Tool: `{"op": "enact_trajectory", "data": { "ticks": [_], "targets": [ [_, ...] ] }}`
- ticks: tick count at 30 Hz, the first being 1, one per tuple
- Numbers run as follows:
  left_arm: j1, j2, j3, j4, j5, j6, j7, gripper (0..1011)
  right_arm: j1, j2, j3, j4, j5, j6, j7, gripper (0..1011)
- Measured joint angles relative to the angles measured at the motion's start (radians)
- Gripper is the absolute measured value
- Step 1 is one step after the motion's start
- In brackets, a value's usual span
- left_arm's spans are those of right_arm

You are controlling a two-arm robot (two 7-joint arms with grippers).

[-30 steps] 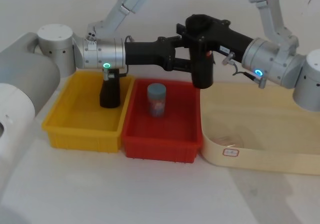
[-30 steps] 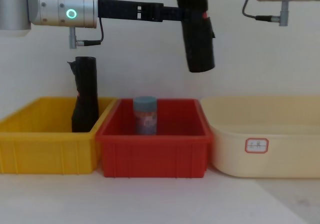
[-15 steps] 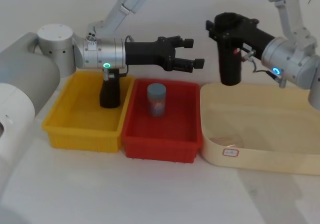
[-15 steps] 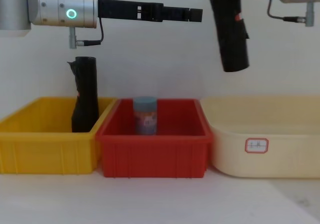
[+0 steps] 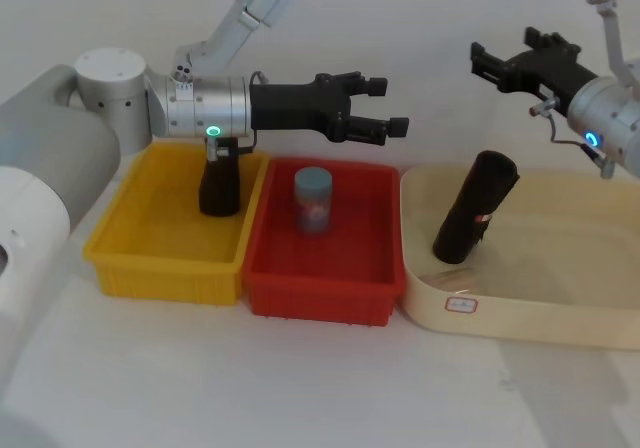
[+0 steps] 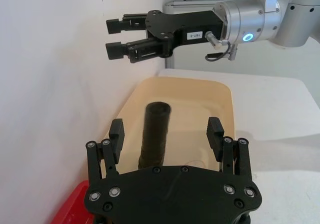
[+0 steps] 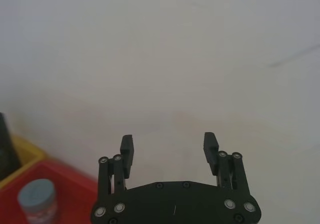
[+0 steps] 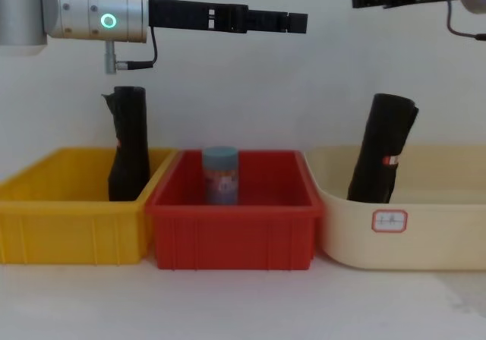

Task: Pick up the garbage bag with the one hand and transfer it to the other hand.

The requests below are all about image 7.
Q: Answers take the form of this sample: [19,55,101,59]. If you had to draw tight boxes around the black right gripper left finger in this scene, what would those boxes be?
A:
[92,134,136,219]

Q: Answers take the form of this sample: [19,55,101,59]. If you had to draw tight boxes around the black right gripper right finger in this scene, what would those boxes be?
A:
[203,131,258,215]

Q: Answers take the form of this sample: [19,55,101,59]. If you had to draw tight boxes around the red plastic crate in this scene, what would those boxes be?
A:
[0,158,100,224]

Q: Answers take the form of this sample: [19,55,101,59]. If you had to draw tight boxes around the bottle with blue-grey cap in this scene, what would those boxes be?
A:
[17,179,60,224]

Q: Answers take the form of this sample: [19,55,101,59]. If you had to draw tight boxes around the yellow plastic crate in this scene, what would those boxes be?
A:
[0,133,48,185]

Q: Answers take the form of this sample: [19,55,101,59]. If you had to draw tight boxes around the dark glass bottle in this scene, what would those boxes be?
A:
[0,112,21,182]

